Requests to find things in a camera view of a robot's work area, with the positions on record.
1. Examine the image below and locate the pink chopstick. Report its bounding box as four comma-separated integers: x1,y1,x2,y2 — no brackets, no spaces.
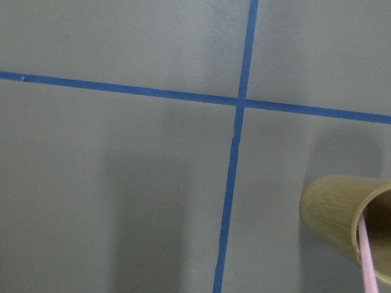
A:
357,214,379,293

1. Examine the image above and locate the tan wooden cup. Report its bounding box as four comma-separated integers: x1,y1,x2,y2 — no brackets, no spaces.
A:
299,175,390,286

